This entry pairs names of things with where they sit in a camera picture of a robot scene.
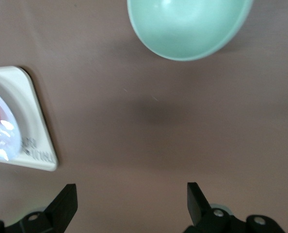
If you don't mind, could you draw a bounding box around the mint green bowl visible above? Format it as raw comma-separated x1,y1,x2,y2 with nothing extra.
127,0,254,62

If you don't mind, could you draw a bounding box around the cream bear print tray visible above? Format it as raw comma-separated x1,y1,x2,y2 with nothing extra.
0,66,59,172

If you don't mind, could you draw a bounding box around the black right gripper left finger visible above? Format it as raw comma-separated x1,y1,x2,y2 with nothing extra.
3,183,78,233

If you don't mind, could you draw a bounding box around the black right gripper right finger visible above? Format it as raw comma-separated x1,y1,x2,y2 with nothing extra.
182,182,284,233

